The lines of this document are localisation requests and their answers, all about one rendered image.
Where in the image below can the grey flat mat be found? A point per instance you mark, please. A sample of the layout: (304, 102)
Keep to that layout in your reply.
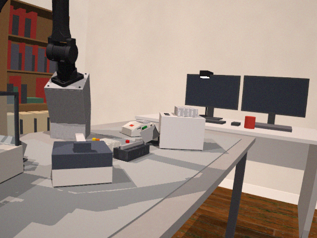
(31, 207)

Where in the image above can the cream block with round holes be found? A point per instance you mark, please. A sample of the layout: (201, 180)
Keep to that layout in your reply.
(133, 127)

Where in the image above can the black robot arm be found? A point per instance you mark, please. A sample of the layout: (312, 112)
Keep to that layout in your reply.
(59, 51)

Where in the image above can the white tube rack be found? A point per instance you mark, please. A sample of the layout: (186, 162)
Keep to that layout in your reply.
(111, 143)

